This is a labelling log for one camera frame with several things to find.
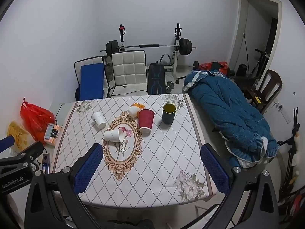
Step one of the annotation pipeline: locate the white barbell rack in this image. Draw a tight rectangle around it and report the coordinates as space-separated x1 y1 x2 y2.
118 24 189 84

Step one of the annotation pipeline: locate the black stand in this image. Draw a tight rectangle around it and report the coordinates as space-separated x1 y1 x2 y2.
276 107 301 196

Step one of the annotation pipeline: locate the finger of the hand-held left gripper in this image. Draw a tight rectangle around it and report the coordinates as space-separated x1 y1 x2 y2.
0 141 45 172
0 135 16 153

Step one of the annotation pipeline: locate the white door frame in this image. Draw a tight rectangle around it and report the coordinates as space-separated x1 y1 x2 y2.
227 0 283 81

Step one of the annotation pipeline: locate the red ribbed paper cup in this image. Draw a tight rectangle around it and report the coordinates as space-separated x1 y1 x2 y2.
139 109 155 133

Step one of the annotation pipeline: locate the blue quilt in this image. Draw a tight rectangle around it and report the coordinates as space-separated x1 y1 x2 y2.
183 70 280 168

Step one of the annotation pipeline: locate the floral diamond pattern tablecloth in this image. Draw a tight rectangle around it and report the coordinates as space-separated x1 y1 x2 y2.
51 93 218 208

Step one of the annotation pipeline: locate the purple phone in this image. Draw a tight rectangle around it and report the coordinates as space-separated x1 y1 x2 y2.
42 153 51 173

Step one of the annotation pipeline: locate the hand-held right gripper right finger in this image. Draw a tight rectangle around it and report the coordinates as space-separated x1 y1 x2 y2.
200 144 280 229

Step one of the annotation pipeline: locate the short white paper cup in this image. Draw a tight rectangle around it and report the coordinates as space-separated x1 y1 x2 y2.
103 128 125 143

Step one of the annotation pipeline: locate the red plastic bag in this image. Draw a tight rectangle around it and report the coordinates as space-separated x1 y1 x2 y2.
20 98 56 145

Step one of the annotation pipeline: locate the black scooter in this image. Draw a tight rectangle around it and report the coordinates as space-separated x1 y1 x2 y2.
250 49 270 77

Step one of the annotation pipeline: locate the yellow plastic bag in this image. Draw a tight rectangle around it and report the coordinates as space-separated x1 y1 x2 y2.
7 121 30 150

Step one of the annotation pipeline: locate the white padded chair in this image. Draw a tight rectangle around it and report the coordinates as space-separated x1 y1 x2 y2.
110 50 148 97
74 56 108 101

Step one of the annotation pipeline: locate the dark green cup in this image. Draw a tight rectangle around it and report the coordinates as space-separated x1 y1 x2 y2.
162 103 177 125

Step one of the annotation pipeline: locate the orange and blue box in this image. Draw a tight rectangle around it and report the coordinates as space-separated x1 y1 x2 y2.
43 123 61 146

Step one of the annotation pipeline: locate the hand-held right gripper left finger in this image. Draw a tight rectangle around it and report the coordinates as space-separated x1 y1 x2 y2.
24 143 104 229

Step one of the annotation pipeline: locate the black bag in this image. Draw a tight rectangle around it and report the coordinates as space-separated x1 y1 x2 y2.
238 64 249 77

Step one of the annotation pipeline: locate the tall white paper cup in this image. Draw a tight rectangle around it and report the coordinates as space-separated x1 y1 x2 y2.
91 111 107 129

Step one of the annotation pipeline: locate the orange and white paper cup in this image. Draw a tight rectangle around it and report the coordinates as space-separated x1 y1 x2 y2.
127 102 145 118

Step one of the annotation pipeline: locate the dark wooden chair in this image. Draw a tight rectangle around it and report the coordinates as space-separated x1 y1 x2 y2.
245 69 283 114

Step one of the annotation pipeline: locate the blue folded mat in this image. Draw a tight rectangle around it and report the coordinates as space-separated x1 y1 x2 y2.
79 63 105 100

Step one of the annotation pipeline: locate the black barbell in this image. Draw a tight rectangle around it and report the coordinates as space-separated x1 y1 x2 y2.
100 38 197 56

